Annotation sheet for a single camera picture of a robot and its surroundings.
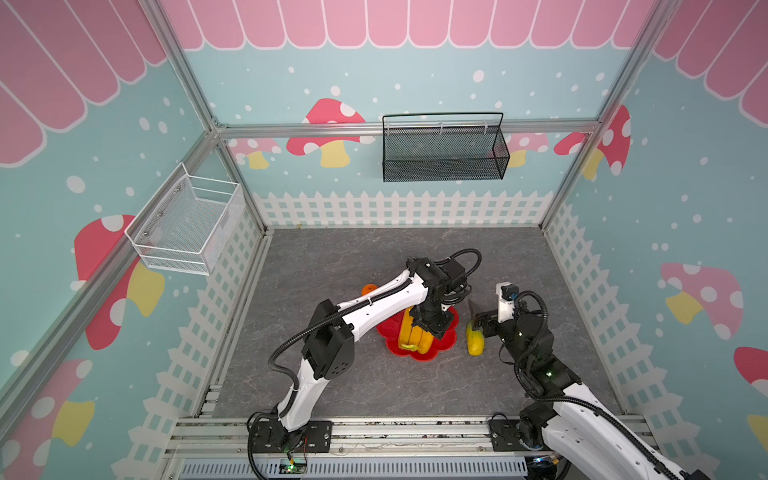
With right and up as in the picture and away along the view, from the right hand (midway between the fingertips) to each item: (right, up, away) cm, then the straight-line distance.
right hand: (485, 297), depth 79 cm
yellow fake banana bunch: (-18, -13, +11) cm, 25 cm away
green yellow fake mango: (-1, -14, +8) cm, 16 cm away
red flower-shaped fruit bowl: (-25, -11, +12) cm, 31 cm away
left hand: (-14, -11, +1) cm, 18 cm away
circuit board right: (+12, -39, -7) cm, 42 cm away
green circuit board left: (-49, -40, -6) cm, 64 cm away
